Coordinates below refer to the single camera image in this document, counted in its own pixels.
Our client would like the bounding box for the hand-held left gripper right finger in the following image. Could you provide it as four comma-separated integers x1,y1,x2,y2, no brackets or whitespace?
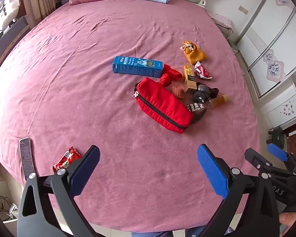
197,144,279,237

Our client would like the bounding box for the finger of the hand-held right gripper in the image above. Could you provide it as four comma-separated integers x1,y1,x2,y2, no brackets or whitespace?
244,148,274,176
266,143,296,175

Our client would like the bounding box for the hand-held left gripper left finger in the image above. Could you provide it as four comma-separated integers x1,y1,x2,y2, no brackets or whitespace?
17,145,100,237

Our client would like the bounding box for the grey sock ball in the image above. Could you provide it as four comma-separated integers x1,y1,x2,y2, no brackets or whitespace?
192,85,211,103

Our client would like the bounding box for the gold and black box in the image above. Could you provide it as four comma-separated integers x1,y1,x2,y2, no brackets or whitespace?
183,65,197,94

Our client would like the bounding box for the person's right hand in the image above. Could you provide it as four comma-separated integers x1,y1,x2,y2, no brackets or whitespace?
279,212,296,231

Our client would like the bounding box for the black stool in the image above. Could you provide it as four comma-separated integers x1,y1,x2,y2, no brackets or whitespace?
268,126,289,149

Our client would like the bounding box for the red snack packet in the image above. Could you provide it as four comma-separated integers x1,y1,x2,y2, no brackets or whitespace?
52,146,82,174

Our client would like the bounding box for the white low cabinet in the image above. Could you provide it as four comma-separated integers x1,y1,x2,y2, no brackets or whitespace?
260,84,296,132

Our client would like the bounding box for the smartphone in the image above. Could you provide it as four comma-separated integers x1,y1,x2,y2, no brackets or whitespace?
19,137,36,179

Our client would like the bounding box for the amber glass bottle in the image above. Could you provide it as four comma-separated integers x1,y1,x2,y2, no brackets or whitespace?
208,94,229,108

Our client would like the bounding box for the dark brown knotted cloth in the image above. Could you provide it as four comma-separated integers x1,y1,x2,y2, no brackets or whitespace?
196,81,220,99

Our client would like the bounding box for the red zip pouch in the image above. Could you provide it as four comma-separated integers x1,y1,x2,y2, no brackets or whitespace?
134,77,195,134

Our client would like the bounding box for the orange-brown small item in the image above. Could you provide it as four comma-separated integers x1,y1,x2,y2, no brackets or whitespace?
172,86,185,101

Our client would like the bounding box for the pink bed sheet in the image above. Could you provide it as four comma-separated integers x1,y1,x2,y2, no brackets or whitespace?
0,0,261,234

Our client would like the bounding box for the red and white wrapper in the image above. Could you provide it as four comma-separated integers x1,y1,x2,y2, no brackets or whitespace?
194,61,213,80

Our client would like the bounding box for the red knotted cloth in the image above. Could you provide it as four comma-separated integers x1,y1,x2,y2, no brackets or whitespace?
159,64,183,87

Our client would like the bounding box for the white floral wardrobe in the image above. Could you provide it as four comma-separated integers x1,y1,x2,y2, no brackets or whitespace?
233,0,296,97

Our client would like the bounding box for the blue cardboard box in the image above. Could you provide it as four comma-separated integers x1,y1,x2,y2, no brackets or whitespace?
113,56,164,78

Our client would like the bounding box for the nightstand with pink cloth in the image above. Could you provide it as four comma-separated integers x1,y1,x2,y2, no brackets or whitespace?
210,12,235,39

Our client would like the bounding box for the dark grey board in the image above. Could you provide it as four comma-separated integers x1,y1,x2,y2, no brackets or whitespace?
0,16,30,66

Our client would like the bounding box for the tangle of cables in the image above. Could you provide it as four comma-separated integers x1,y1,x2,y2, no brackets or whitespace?
0,195,18,221

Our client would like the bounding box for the yellow drawstring bag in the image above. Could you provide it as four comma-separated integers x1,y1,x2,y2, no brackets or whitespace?
180,41,208,65

